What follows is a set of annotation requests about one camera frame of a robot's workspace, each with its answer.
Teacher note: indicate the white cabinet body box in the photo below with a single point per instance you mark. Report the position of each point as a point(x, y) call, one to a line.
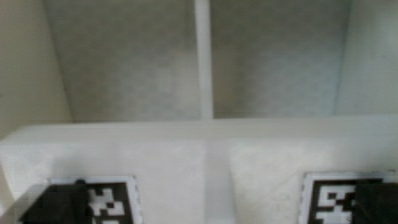
point(196, 60)

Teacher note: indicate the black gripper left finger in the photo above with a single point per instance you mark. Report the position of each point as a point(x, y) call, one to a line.
point(61, 205)

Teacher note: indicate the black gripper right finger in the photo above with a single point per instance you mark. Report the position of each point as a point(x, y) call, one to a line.
point(376, 209)

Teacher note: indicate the white cabinet door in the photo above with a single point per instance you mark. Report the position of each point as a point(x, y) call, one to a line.
point(219, 168)

